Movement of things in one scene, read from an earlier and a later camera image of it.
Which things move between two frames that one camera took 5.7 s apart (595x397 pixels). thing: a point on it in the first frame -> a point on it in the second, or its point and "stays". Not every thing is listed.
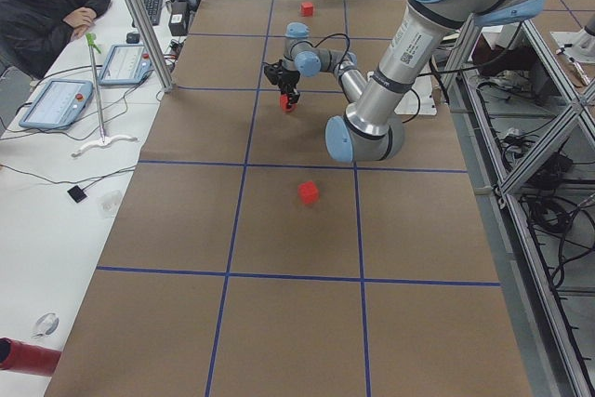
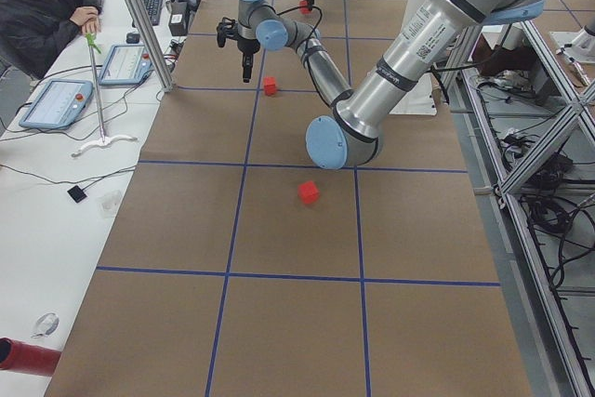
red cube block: (309, 192) stays
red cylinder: (21, 356) stays
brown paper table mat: (246, 260) stays
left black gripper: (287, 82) -> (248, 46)
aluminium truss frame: (528, 128) stays
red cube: (284, 100) -> (270, 86)
